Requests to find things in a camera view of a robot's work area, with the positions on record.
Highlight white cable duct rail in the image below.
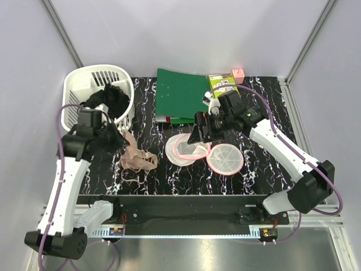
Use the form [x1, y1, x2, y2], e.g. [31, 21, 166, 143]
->
[89, 227, 125, 238]

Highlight green folder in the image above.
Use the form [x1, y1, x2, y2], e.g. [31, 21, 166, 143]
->
[155, 68, 210, 123]

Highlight pink small box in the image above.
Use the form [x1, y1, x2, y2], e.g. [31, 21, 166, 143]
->
[232, 68, 245, 84]

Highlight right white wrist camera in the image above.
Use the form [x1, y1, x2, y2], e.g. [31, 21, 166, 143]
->
[202, 91, 221, 116]

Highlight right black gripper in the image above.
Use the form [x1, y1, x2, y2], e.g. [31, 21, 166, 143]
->
[187, 111, 234, 145]

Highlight black clothes in basket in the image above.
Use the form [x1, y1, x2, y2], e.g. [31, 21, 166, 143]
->
[80, 84, 130, 119]

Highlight green book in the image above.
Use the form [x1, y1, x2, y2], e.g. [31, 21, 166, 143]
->
[208, 73, 238, 98]

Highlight black mounting base plate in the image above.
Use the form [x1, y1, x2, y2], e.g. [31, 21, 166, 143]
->
[89, 194, 291, 237]

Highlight beige pink bra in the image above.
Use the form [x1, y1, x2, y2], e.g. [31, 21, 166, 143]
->
[120, 130, 158, 183]

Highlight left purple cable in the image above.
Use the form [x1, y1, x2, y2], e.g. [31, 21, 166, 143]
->
[38, 103, 119, 271]

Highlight white plastic laundry basket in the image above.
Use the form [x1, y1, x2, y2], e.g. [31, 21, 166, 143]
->
[62, 64, 135, 132]

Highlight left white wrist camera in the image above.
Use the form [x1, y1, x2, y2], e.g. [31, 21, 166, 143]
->
[95, 103, 109, 125]

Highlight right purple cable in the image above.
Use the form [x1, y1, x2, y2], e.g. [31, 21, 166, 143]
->
[210, 84, 344, 217]

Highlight purple cable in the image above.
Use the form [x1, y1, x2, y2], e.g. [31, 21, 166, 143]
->
[210, 84, 344, 217]
[38, 103, 119, 271]

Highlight white mesh laundry bag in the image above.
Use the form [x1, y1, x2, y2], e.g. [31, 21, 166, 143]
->
[165, 133, 244, 176]

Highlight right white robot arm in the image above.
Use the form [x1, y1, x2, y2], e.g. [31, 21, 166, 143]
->
[188, 90, 335, 224]

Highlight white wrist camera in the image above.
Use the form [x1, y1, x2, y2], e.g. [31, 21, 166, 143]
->
[202, 91, 221, 116]
[95, 103, 109, 125]

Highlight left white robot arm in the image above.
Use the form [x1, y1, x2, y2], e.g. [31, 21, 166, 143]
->
[24, 108, 129, 260]

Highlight black marbled table mat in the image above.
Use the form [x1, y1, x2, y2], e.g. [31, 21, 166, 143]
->
[80, 77, 293, 195]

